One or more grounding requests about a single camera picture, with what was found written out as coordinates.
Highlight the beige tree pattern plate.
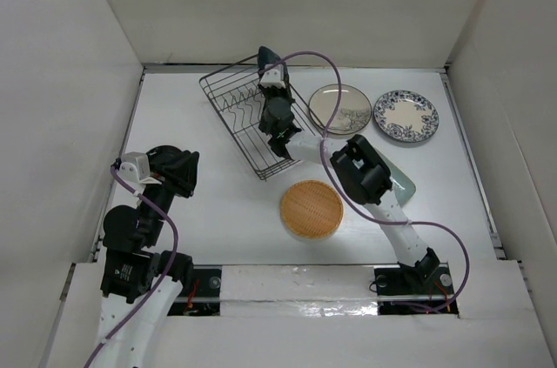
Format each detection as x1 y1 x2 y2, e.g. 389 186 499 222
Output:
308 84 372 136

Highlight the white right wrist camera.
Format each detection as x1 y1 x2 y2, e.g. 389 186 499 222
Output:
259 63 288 89

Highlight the dark blue shell plate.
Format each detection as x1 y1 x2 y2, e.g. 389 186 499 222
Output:
257 46 281 71

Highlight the light green rectangular plate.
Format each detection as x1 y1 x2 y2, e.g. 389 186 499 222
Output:
386 159 417 207

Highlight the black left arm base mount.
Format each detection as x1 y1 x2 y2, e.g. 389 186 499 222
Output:
168 265 222 317

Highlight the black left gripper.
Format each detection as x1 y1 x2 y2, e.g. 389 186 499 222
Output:
138 148 198 244

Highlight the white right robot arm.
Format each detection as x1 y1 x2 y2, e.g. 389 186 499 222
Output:
258 84 440 295

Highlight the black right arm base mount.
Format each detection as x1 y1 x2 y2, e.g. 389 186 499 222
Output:
369 266 459 316

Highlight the orange woven round plate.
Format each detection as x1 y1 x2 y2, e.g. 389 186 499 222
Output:
280 180 344 241

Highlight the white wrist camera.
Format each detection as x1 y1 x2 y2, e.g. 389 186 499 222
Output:
259 63 288 89
117 152 151 184

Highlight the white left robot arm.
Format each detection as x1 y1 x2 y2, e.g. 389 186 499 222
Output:
85 145 199 367

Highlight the silver foil covered bar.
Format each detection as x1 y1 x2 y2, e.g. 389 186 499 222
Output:
219 265 379 318

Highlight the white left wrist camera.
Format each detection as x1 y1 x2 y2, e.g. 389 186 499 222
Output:
117 152 151 184

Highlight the blue floral round plate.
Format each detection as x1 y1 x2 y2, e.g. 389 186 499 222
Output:
373 90 440 143

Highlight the grey wire dish rack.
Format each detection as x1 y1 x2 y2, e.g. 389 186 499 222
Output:
199 55 297 181

